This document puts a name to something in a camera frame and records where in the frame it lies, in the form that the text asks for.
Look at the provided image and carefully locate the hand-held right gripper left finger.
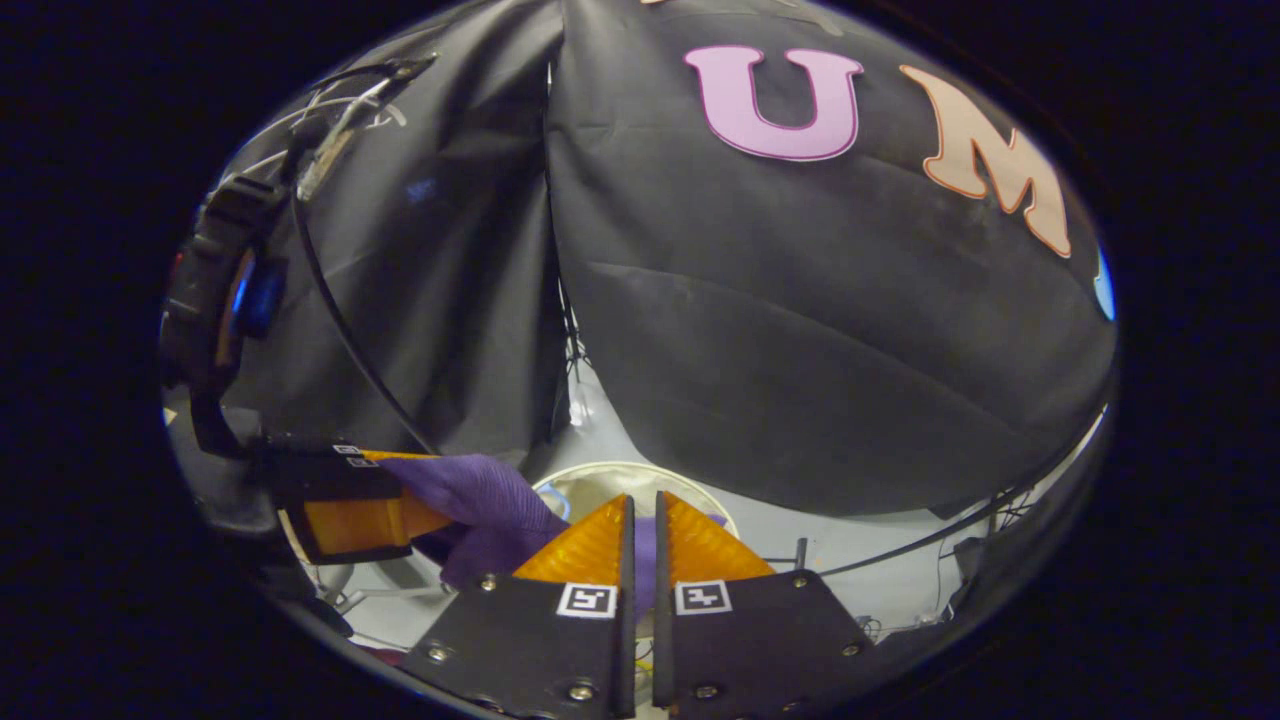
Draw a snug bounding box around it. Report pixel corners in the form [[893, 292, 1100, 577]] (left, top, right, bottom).
[[400, 493, 638, 720]]

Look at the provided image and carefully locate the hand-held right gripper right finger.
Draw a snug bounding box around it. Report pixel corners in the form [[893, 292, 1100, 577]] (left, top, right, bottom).
[[652, 490, 877, 717]]

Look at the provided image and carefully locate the purple shirt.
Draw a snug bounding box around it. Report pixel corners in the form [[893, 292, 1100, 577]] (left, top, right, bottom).
[[375, 453, 731, 617]]

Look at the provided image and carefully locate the cream laundry hamper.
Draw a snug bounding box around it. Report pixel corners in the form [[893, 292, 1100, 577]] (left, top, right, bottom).
[[530, 460, 742, 563]]

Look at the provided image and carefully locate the black clothes rack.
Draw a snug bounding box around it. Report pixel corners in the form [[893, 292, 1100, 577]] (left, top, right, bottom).
[[285, 55, 1107, 581]]

